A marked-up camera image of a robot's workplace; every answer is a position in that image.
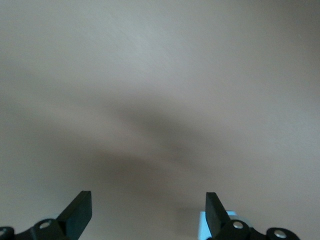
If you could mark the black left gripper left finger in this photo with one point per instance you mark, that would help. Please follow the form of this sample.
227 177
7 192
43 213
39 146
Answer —
75 217

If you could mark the light blue foam block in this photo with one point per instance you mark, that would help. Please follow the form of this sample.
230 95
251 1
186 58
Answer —
202 226

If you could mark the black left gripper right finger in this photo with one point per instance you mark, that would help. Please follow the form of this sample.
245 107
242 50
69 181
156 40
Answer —
216 215

